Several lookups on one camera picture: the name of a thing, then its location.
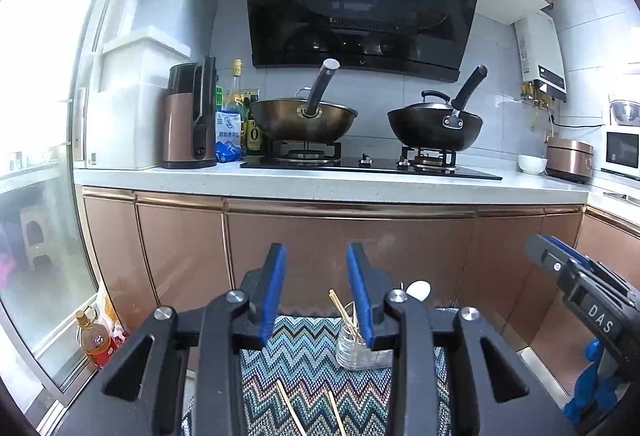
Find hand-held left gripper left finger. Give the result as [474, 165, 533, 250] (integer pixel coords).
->
[55, 242, 289, 436]

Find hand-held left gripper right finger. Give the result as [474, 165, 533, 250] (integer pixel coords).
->
[346, 242, 576, 436]

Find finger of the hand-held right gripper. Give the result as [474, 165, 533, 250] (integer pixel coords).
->
[524, 233, 577, 278]
[547, 236, 594, 270]

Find glass jar with sticks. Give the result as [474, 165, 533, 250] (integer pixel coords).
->
[336, 316, 396, 371]

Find person's right hand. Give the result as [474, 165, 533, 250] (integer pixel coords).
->
[564, 338, 623, 428]

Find copper lower cabinet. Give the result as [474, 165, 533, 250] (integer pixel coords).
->
[80, 186, 640, 397]

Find zigzag patterned cloth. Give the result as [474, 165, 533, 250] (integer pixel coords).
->
[180, 313, 453, 436]

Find white bowl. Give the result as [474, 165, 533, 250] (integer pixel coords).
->
[517, 154, 549, 175]

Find copper rice cooker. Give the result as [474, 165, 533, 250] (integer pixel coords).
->
[545, 137, 595, 184]

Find white microwave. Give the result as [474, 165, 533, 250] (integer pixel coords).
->
[602, 128, 640, 179]

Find black gas stove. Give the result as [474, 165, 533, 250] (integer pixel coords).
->
[240, 141, 503, 181]

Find dark sauce bottle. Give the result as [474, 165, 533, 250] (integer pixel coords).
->
[246, 108, 264, 156]

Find white and blue salt bag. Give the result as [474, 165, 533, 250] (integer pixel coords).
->
[215, 111, 246, 162]

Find yellow plastic bag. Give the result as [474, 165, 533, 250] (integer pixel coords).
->
[97, 281, 128, 352]

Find bronze wok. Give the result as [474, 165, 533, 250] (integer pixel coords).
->
[249, 58, 358, 144]

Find black wok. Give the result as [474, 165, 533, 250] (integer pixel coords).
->
[386, 65, 488, 153]

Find copper and black kettle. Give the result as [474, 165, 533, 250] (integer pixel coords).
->
[161, 56, 219, 170]

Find cooking oil bottle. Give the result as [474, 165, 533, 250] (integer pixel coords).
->
[75, 307, 118, 369]

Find dark domed wok lid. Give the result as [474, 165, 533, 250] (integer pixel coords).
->
[406, 90, 453, 112]

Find white water heater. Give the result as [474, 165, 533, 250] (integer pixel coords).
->
[515, 11, 568, 103]

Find tall yellow-capped bottle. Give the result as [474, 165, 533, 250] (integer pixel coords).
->
[227, 60, 246, 113]

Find white pipe casing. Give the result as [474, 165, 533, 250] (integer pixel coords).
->
[87, 0, 221, 169]

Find white plastic stool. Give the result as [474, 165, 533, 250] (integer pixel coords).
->
[20, 211, 61, 267]

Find black range hood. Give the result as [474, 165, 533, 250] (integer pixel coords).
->
[243, 0, 483, 84]

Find sliding glass door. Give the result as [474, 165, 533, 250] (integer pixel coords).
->
[0, 0, 141, 392]

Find black power cable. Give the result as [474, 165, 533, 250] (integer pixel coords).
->
[547, 111, 603, 129]

